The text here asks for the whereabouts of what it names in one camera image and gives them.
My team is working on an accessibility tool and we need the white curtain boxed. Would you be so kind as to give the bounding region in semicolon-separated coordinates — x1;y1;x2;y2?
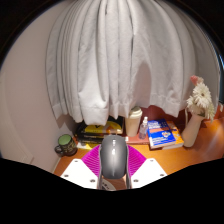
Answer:
45;0;221;127

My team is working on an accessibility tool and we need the dark grey computer mouse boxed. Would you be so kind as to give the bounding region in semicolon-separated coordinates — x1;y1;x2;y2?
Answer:
99;134;129;180

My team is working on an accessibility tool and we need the dark mug green inside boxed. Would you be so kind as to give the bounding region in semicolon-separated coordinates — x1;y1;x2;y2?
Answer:
54;133;79;157

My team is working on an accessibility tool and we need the clear spray bottle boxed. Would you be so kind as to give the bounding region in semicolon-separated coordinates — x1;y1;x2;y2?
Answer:
138;116;150;140

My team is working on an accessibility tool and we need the cream ceramic jug vase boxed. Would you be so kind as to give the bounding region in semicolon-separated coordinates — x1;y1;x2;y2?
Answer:
180;105;206;148

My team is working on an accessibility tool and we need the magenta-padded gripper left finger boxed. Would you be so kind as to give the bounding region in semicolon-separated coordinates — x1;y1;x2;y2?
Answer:
60;144;103;190

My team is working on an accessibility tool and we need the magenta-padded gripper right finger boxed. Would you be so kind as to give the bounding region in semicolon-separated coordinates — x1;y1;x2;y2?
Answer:
125;144;168;190

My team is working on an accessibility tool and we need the red-brown book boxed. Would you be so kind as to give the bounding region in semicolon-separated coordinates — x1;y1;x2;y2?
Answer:
123;133;150;145

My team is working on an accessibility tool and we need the cream lidded tumbler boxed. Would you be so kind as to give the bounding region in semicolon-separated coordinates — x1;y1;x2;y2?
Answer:
124;106;143;138

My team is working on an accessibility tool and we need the blue paperback book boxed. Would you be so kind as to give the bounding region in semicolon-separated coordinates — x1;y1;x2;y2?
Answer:
146;118;183;150

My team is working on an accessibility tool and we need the white flower bouquet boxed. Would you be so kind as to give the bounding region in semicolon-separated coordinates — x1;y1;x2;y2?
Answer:
185;75;217;123

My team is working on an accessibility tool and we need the yellow and black book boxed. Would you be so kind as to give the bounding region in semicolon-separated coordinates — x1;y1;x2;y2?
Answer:
75;115;125;135

